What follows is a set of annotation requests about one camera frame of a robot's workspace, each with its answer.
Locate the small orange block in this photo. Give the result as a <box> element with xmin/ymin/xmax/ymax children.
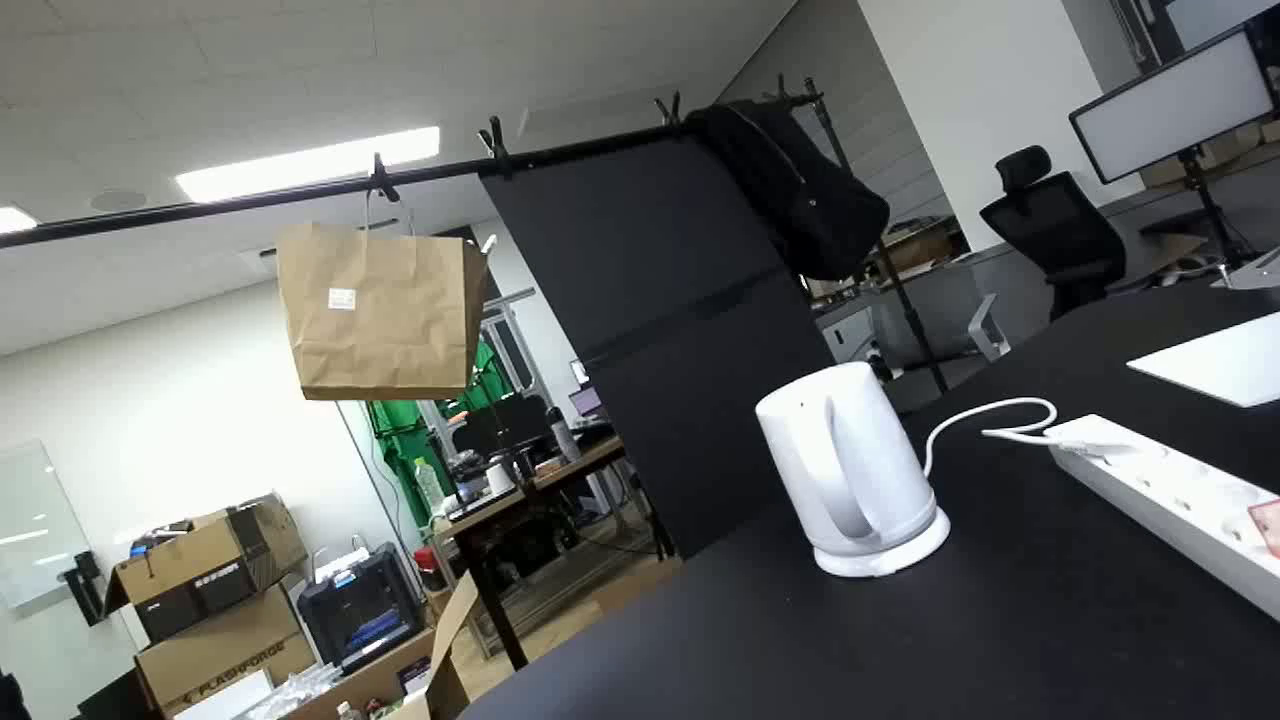
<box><xmin>1245</xmin><ymin>497</ymin><xmax>1280</xmax><ymax>558</ymax></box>

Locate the wooden desk with black legs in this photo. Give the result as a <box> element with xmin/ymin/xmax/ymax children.
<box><xmin>436</xmin><ymin>433</ymin><xmax>672</xmax><ymax>673</ymax></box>

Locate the black hanging backpack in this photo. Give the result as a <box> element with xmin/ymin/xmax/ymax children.
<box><xmin>685</xmin><ymin>95</ymin><xmax>897</xmax><ymax>284</ymax></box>

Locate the white electric kettle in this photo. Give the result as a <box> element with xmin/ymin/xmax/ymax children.
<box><xmin>754</xmin><ymin>354</ymin><xmax>955</xmax><ymax>583</ymax></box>

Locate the green cloth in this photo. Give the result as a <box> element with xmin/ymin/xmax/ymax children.
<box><xmin>363</xmin><ymin>330</ymin><xmax>538</xmax><ymax>510</ymax></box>

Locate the brown paper bag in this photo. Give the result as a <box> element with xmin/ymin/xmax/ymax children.
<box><xmin>277</xmin><ymin>218</ymin><xmax>491</xmax><ymax>404</ymax></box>

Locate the black crate with screen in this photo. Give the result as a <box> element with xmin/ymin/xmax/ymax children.
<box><xmin>293</xmin><ymin>543</ymin><xmax>428</xmax><ymax>673</ymax></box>

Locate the open cardboard box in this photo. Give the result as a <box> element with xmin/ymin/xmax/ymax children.
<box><xmin>283</xmin><ymin>570</ymin><xmax>483</xmax><ymax>720</ymax></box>

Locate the black office chair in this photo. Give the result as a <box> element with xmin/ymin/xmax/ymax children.
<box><xmin>976</xmin><ymin>141</ymin><xmax>1133</xmax><ymax>318</ymax></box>

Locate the black horizontal backdrop pole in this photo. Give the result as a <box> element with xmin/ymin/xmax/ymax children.
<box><xmin>0</xmin><ymin>80</ymin><xmax>833</xmax><ymax>257</ymax></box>

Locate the cardboard box with black labels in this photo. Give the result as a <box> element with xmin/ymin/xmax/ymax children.
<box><xmin>112</xmin><ymin>490</ymin><xmax>312</xmax><ymax>642</ymax></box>

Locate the plain cardboard box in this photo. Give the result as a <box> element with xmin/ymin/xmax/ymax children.
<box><xmin>134</xmin><ymin>583</ymin><xmax>318</xmax><ymax>711</ymax></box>

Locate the white power strip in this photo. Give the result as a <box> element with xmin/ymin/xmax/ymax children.
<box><xmin>982</xmin><ymin>411</ymin><xmax>1280</xmax><ymax>624</ymax></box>

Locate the white flat board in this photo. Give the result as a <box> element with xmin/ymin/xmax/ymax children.
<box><xmin>1124</xmin><ymin>306</ymin><xmax>1280</xmax><ymax>411</ymax></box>

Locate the large monitor with stand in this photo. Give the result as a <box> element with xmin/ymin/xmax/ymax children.
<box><xmin>1067</xmin><ymin>23</ymin><xmax>1280</xmax><ymax>265</ymax></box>

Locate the glass whiteboard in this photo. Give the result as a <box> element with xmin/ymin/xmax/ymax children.
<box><xmin>0</xmin><ymin>437</ymin><xmax>85</xmax><ymax>614</ymax></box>

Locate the white kettle cable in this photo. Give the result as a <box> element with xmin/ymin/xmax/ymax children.
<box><xmin>915</xmin><ymin>390</ymin><xmax>1065</xmax><ymax>476</ymax></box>

